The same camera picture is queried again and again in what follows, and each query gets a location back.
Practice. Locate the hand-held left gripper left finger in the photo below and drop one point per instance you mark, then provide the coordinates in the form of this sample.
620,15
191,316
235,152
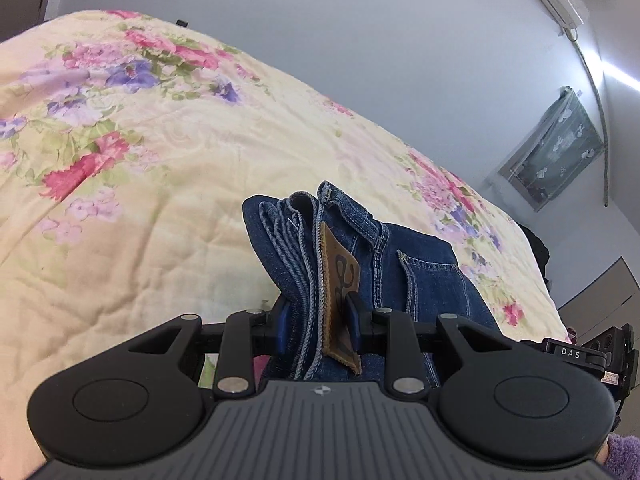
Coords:
281,327

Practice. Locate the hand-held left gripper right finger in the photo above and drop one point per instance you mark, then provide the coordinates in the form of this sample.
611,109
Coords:
356,325

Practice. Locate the blue denim pants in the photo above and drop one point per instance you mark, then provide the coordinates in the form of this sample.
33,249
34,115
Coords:
425,285

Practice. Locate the person's right forearm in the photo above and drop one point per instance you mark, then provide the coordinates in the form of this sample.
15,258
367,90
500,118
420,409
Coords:
625,460

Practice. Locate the wooden cabinet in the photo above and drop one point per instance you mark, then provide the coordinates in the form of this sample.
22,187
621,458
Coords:
610,300

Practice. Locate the dark cloth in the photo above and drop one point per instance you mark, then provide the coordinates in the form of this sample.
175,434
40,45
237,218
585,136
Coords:
535,255

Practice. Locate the yellow floral blanket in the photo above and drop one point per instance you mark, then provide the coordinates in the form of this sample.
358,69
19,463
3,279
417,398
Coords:
150,210

